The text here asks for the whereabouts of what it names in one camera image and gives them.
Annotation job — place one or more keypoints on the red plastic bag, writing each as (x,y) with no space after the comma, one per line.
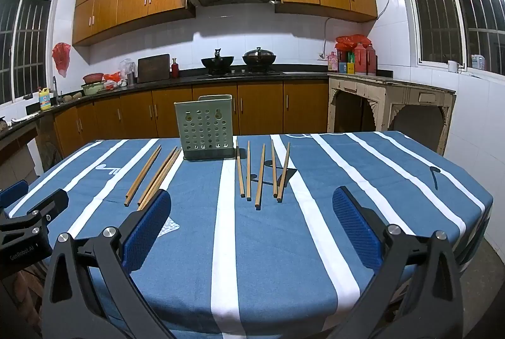
(62,58)

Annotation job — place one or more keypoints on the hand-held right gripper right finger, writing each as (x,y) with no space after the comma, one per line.
(355,230)

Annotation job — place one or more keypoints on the blue white striped tablecloth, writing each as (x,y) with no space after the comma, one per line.
(276,264)

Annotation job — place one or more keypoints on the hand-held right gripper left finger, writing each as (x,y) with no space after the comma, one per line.
(148,230)

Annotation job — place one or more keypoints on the wooden base cabinets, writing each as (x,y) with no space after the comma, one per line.
(260,106)

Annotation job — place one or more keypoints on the green enamel pot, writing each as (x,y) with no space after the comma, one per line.
(93,88)

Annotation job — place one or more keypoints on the dark wooden cutting board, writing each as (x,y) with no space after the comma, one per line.
(154,69)

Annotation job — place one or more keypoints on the red oil bottle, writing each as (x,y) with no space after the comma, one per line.
(371,62)
(360,62)

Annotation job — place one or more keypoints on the gas stove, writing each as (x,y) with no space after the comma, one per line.
(236,74)

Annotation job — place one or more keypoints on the black kitchen countertop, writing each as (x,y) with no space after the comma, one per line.
(158,80)

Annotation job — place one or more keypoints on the yellow detergent bottle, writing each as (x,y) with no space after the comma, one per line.
(45,100)

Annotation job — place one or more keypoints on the white jug with blue label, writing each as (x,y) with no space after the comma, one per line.
(478,62)

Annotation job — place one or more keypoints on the black wok with lid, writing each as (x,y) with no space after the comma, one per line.
(259,58)

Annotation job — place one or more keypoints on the metal faucet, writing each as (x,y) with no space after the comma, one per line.
(55,88)

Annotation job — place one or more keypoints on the worn beige side table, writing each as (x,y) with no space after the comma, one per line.
(394,90)

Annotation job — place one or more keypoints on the green perforated utensil holder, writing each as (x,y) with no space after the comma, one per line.
(203,129)

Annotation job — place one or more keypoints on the large barred window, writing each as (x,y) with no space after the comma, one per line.
(453,7)

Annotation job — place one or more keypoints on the clear plastic bag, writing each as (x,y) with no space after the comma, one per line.
(127,66)

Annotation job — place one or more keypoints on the red basin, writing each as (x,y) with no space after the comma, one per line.
(93,78)

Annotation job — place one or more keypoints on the white mug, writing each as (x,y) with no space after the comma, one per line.
(452,66)

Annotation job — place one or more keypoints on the red snack packet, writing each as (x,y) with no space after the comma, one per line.
(111,77)

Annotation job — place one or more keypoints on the small red bottle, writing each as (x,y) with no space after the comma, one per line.
(174,69)

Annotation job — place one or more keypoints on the red bag over bottles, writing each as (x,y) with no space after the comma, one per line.
(351,42)

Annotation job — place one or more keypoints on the pink bottle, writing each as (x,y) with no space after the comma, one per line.
(333,63)

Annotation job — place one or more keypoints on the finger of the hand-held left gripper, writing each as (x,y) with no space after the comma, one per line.
(53,202)
(14,192)

